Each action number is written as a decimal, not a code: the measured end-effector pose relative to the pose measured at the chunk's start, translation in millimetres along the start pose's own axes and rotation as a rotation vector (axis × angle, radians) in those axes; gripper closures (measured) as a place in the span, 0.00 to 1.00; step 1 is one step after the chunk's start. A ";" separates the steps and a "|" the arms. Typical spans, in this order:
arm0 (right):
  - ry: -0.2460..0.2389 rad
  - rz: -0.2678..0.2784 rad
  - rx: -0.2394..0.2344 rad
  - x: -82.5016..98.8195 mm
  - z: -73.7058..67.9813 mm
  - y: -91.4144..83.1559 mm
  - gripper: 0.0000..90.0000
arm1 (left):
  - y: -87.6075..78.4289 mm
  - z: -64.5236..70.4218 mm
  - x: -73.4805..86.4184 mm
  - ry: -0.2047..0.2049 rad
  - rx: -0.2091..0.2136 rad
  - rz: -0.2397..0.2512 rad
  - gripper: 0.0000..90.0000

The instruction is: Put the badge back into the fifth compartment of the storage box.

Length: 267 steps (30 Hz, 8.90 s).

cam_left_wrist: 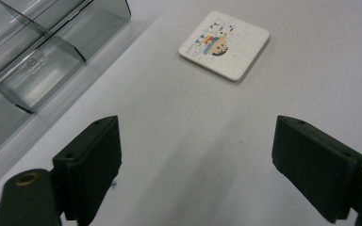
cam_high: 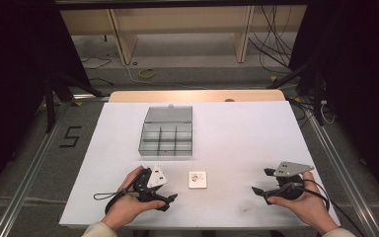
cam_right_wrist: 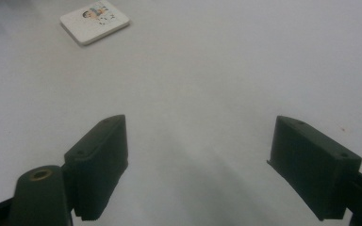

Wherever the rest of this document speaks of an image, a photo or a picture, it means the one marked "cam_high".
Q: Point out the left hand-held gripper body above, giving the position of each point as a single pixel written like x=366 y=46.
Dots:
x=156 y=177

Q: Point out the black metal stand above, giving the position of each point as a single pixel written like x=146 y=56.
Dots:
x=317 y=89
x=51 y=98

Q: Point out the person's left hand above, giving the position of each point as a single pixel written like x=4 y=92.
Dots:
x=128 y=205

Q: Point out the yellow tape roll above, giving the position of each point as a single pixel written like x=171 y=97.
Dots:
x=147 y=73

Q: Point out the clear plastic compartment box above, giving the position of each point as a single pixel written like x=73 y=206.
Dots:
x=166 y=135

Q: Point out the person's right hand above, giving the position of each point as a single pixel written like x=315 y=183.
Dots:
x=306 y=207

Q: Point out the small brown jewellery piece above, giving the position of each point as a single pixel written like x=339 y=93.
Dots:
x=195 y=178

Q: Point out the small white square tray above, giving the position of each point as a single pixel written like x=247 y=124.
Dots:
x=201 y=182

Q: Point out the aluminium floor rail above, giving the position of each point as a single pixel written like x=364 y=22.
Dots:
x=29 y=174
x=342 y=174

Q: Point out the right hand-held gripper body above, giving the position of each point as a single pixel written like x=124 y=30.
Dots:
x=291 y=179

